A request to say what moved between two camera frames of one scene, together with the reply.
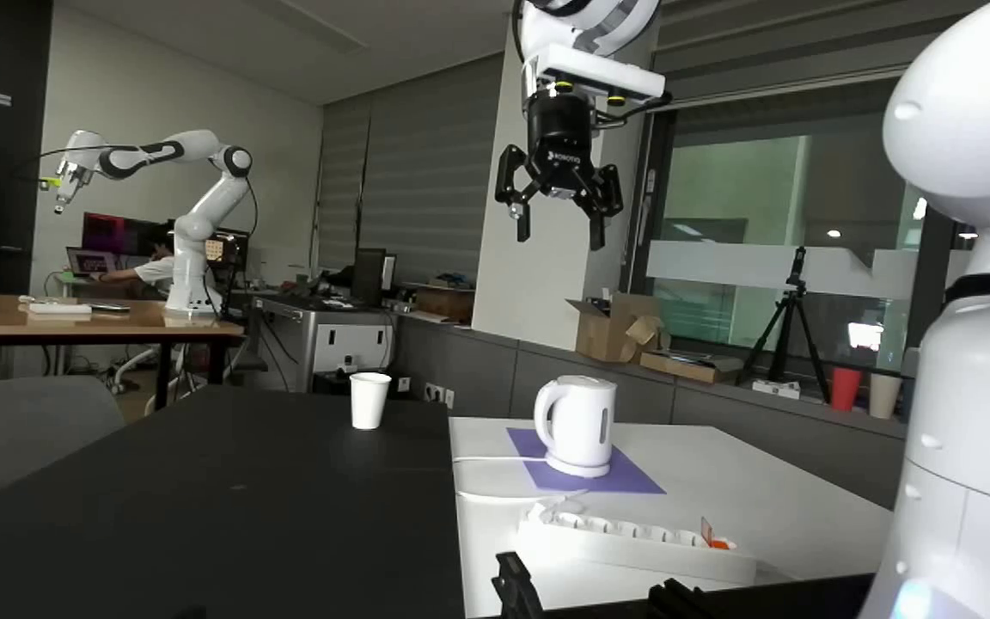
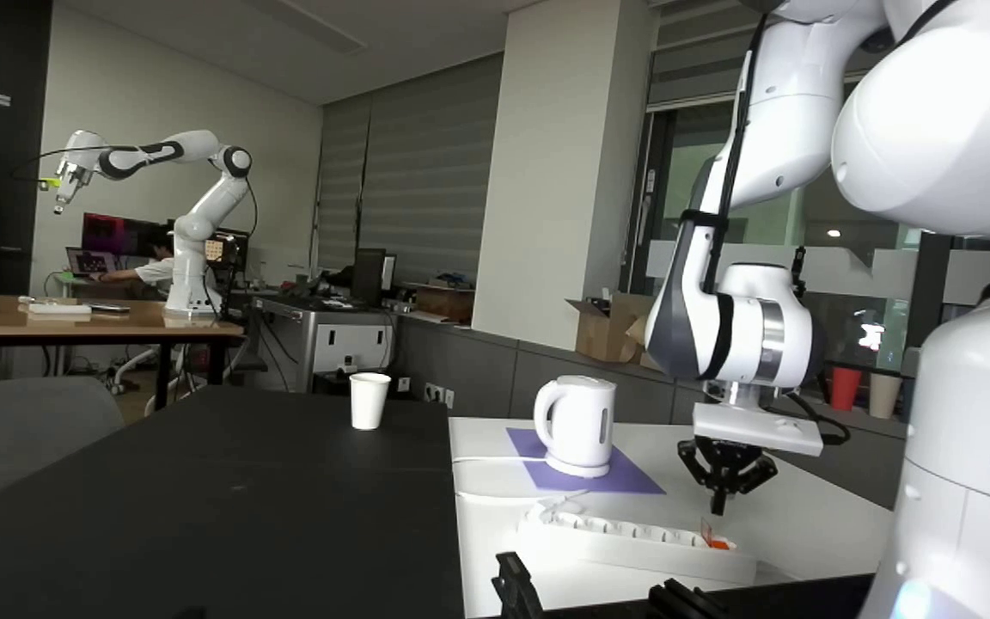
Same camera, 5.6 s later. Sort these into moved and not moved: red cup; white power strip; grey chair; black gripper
Moved: black gripper
Not moved: white power strip; grey chair; red cup
